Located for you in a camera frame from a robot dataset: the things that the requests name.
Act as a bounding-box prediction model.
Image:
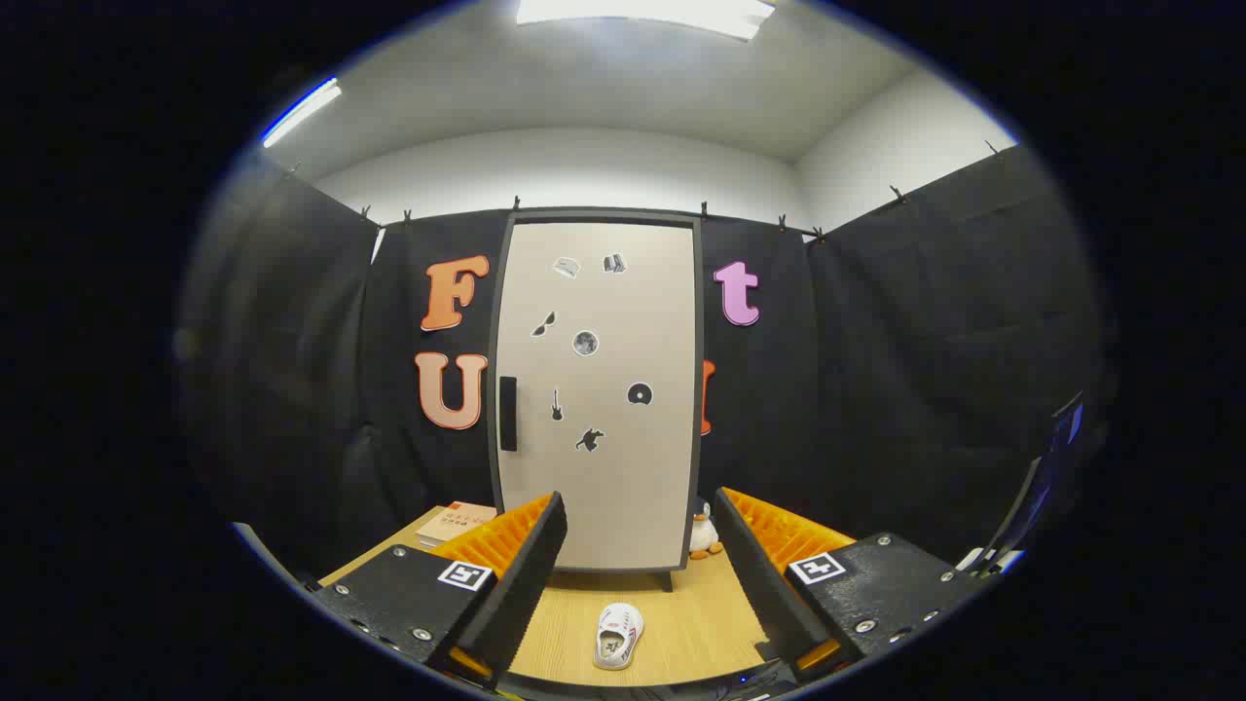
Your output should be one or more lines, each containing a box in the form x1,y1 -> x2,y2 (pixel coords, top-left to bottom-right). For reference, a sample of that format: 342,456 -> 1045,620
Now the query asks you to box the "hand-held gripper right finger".
714,487 -> 984,683

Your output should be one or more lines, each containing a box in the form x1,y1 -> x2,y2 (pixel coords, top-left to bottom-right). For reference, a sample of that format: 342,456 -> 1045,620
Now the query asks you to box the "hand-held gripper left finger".
310,492 -> 568,690

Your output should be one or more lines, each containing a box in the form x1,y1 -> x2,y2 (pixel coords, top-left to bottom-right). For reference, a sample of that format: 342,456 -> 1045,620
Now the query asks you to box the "white shoe red logo tongue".
594,603 -> 644,671

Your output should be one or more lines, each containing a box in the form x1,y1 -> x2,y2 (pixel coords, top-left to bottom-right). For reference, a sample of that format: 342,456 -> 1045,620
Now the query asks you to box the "dark grey shoe cabinet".
487,207 -> 705,593

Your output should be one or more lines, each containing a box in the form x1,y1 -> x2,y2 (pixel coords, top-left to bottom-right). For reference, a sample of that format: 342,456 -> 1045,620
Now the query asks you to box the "stack of books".
417,501 -> 497,549

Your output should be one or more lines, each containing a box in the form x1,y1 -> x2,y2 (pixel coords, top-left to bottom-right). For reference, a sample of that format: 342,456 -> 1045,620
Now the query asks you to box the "black backdrop cloth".
180,146 -> 1106,585

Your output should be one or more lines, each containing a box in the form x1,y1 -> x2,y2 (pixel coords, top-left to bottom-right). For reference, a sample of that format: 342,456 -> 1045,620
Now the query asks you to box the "white desk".
959,547 -> 1023,575

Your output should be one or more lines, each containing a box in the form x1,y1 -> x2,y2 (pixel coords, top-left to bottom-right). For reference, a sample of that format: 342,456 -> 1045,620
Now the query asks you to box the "black computer monitor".
983,389 -> 1086,575

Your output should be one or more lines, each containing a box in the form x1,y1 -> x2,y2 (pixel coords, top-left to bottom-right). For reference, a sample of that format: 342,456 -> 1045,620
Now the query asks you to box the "wide ceiling light panel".
516,0 -> 777,42

